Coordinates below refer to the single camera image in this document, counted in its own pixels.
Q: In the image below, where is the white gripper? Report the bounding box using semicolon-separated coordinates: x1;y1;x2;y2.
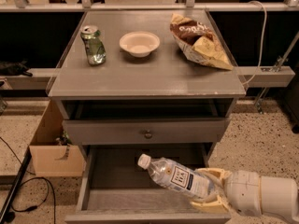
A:
190;168;262;217

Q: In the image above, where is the clear plastic water bottle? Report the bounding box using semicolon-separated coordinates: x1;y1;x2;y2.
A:
137;154;215;200

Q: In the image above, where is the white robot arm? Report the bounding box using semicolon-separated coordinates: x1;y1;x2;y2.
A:
191;168;299;224

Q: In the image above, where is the open grey lower drawer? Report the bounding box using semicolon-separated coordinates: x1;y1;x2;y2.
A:
65;144;231;224

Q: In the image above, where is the grey wooden drawer cabinet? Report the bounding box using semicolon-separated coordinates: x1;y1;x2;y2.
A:
45;8;247;224

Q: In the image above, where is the closed grey drawer with knob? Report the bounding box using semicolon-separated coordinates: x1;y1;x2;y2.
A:
63;119;230;146

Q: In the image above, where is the brown yellow chip bag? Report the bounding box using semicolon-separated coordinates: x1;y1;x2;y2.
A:
170;13;233;70

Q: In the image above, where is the white paper bowl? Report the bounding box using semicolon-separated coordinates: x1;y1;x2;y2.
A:
120;31;160;58

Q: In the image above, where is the cardboard box on floor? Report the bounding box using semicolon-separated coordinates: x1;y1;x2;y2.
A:
29;102;85;177

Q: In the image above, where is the crushed green soda can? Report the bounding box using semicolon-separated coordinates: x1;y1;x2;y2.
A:
80;25;106;66

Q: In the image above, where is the black object on ledge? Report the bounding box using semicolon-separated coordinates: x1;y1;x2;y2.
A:
0;61;33;77

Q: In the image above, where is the white hanging cable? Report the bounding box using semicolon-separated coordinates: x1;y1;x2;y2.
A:
241;0;269;86

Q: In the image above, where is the black floor cable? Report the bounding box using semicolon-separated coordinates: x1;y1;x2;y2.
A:
0;136;57;224

